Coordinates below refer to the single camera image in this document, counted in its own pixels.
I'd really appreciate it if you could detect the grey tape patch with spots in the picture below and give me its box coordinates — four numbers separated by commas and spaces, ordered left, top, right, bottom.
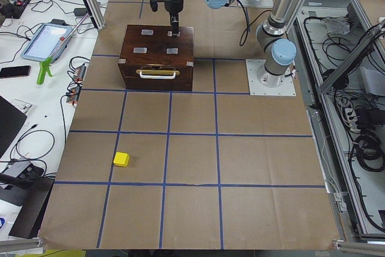
166, 48, 178, 54

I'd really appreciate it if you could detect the grey tape patch far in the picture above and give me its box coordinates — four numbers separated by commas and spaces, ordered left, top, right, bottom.
167, 31, 180, 37

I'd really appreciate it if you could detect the black smartphone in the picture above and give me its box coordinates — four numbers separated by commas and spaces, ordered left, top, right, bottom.
0, 65, 31, 79

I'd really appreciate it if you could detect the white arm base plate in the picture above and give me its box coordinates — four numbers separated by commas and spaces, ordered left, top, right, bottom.
245, 59, 296, 97

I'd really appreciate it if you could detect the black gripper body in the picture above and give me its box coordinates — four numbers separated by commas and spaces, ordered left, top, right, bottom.
149, 0, 184, 25

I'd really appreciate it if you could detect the yellow cube block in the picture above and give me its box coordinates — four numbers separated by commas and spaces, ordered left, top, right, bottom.
113, 152, 130, 167

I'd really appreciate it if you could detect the green grabber stick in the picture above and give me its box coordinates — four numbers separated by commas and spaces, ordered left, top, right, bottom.
36, 13, 89, 85

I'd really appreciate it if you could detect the white drawer handle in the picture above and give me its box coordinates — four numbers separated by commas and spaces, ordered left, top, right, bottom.
139, 72, 176, 79

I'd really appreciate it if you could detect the dark wooden drawer box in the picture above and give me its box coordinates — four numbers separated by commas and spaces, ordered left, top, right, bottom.
118, 25, 194, 91

